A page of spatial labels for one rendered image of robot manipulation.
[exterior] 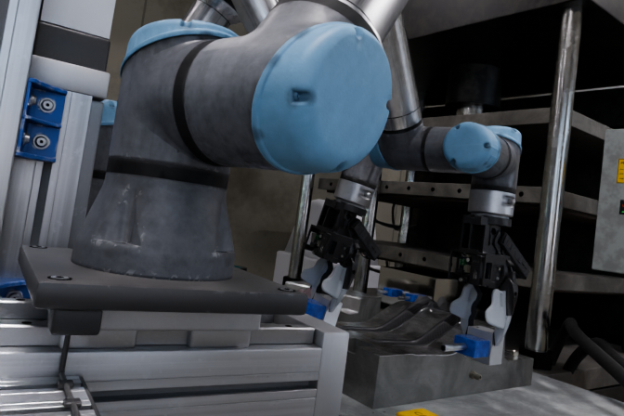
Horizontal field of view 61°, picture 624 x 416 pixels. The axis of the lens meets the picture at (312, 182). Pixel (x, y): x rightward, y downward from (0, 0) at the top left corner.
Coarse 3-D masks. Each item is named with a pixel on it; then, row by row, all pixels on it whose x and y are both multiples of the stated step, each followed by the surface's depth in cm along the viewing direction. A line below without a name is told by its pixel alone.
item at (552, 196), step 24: (576, 24) 151; (576, 48) 151; (576, 72) 151; (552, 96) 153; (552, 120) 151; (552, 144) 150; (552, 168) 149; (312, 192) 242; (552, 192) 148; (408, 216) 281; (552, 216) 148; (408, 240) 281; (552, 240) 147; (552, 264) 147; (552, 288) 147; (528, 312) 149; (528, 336) 147
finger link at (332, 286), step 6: (336, 270) 104; (342, 270) 105; (336, 276) 104; (342, 276) 104; (324, 282) 102; (330, 282) 102; (336, 282) 103; (342, 282) 104; (324, 288) 102; (330, 288) 102; (336, 288) 103; (330, 294) 103; (336, 294) 103; (342, 294) 104; (336, 300) 104; (330, 306) 104
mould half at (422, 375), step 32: (384, 320) 122; (416, 320) 119; (480, 320) 118; (384, 352) 94; (416, 352) 99; (448, 352) 104; (352, 384) 95; (384, 384) 92; (416, 384) 97; (448, 384) 102; (480, 384) 109; (512, 384) 116
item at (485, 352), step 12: (456, 336) 90; (468, 336) 90; (480, 336) 91; (492, 336) 89; (444, 348) 86; (456, 348) 86; (468, 348) 88; (480, 348) 88; (492, 348) 89; (480, 360) 90; (492, 360) 89
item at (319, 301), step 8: (320, 296) 107; (328, 296) 109; (312, 304) 103; (320, 304) 106; (328, 304) 105; (312, 312) 103; (320, 312) 104; (328, 312) 105; (336, 312) 106; (328, 320) 105; (336, 320) 107
